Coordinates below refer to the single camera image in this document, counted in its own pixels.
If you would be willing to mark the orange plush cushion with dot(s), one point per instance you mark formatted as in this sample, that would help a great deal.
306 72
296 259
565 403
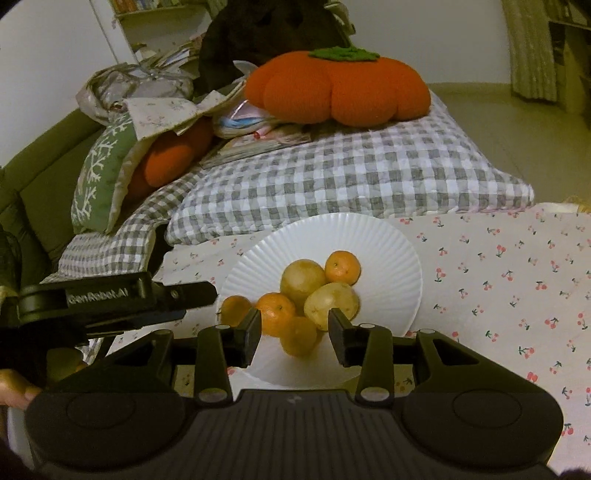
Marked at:
171 157

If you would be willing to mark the person's left hand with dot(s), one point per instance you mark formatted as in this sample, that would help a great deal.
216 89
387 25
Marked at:
16 387

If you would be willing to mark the small orange tomato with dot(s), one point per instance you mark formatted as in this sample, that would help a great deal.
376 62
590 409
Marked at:
299 337

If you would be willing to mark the grey checkered pillow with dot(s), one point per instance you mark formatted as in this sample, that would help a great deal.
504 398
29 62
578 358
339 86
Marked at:
369 175

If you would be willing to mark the green sofa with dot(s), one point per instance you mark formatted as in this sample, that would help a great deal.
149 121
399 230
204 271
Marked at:
41 184

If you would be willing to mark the white bookshelf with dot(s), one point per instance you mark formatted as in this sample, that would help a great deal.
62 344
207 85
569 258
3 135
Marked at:
152 27

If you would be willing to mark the mandarin orange with stem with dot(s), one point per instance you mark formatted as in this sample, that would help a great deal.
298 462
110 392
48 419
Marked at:
275 314

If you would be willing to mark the grey checkered blanket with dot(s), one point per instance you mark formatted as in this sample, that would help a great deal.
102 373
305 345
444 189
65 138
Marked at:
115 240

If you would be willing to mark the green cushion white branch pattern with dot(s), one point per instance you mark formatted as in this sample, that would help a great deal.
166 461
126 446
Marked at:
99 180

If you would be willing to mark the white ribbed plate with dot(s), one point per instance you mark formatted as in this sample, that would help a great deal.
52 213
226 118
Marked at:
378 258

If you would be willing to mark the beige floral cloth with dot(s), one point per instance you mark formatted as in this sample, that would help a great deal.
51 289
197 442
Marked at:
152 106

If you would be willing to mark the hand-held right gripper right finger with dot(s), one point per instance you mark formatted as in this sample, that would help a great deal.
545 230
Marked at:
336 333

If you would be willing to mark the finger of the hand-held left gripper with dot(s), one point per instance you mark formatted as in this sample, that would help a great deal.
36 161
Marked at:
189 297

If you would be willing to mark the wooden shelf unit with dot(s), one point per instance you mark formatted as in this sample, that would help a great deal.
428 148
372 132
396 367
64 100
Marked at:
572 50

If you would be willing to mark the cherry print cloth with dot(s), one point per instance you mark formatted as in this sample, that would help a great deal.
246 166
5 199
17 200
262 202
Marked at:
498 295

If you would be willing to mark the stack of magazines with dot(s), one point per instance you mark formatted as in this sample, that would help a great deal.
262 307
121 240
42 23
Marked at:
258 143

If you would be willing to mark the beige patterned curtain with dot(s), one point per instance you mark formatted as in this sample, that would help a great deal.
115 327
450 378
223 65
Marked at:
531 50

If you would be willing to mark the black garment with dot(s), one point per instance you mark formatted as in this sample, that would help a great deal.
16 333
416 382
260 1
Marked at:
272 32

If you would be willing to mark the orange persimmon cushion green leaf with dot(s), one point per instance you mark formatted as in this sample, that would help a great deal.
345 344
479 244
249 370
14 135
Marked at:
337 87

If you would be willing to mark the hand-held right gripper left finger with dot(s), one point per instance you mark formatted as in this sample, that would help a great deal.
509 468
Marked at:
253 330

